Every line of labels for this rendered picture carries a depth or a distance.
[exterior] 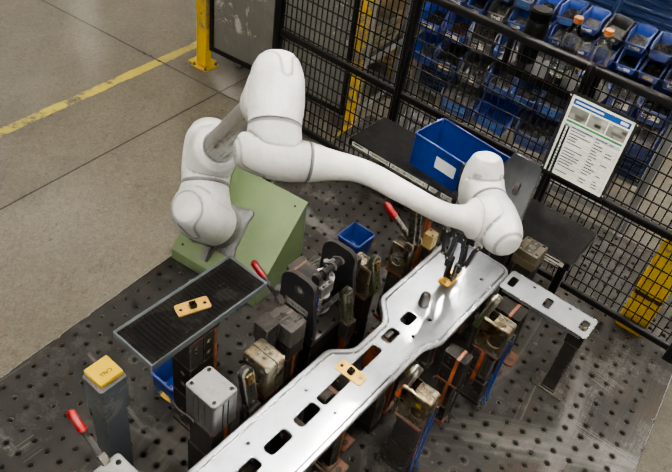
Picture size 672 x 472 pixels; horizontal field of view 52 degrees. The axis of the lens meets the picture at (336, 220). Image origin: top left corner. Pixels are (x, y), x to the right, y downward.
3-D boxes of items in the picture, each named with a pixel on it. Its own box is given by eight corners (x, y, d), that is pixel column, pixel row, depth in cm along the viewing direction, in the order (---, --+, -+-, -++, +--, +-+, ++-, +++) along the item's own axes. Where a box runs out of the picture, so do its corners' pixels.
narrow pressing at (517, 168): (508, 252, 222) (542, 168, 200) (477, 234, 227) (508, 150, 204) (509, 251, 222) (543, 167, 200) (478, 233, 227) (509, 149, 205)
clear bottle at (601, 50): (591, 95, 218) (616, 36, 204) (572, 86, 220) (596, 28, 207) (599, 88, 222) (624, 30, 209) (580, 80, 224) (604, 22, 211)
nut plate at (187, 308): (179, 317, 165) (178, 314, 164) (173, 306, 167) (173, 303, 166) (212, 306, 169) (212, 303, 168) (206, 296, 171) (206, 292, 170)
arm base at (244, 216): (184, 251, 238) (176, 248, 233) (212, 193, 240) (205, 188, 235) (228, 271, 232) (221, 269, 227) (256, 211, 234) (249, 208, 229)
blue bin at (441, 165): (474, 207, 232) (485, 176, 224) (407, 162, 247) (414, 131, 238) (502, 189, 242) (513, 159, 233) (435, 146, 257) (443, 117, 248)
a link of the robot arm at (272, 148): (312, 176, 163) (314, 122, 166) (235, 167, 158) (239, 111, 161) (298, 189, 175) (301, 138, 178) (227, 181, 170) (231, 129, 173)
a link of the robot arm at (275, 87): (174, 187, 228) (180, 124, 232) (222, 194, 235) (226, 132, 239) (252, 115, 160) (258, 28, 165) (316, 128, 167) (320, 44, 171)
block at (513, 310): (492, 383, 220) (519, 326, 201) (463, 363, 224) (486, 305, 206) (507, 366, 226) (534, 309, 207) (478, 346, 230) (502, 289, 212)
